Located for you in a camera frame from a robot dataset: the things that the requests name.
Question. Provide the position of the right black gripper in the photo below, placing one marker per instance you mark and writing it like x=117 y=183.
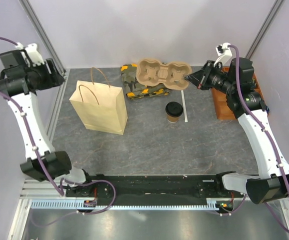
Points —
x=197 y=78

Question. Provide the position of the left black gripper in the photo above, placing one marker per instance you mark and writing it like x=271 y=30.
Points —
x=54 y=79

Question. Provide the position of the black plastic cup lid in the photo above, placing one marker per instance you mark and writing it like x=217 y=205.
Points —
x=174 y=109

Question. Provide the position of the brown paper coffee cup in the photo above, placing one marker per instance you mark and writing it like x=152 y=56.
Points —
x=172 y=119

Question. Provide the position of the cardboard cup carrier tray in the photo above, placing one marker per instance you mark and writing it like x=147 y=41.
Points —
x=152 y=72

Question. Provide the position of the brown paper bag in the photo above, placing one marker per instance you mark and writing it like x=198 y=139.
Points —
x=101 y=107

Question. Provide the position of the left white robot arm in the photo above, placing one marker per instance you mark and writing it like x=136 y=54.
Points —
x=25 y=72

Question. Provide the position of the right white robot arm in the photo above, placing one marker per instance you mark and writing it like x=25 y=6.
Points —
x=249 y=108

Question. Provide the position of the white wrapped straw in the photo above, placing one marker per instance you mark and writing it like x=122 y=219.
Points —
x=184 y=106

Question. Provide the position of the orange compartment organizer tray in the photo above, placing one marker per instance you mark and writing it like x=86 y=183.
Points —
x=222 y=110

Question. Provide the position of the camouflage folded cloth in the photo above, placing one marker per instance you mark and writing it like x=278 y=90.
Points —
x=135 y=90

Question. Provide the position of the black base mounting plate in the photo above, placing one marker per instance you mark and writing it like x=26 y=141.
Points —
x=152 y=190

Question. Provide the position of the left aluminium frame post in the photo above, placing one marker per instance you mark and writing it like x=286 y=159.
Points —
x=33 y=17

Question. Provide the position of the aluminium frame post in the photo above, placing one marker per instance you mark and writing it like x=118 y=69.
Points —
x=33 y=17
x=273 y=12

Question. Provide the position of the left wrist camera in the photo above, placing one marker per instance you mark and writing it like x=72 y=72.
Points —
x=30 y=54

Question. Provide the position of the right aluminium frame post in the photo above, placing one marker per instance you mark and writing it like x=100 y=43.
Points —
x=273 y=12

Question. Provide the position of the white slotted cable duct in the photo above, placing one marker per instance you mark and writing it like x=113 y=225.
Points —
x=72 y=204

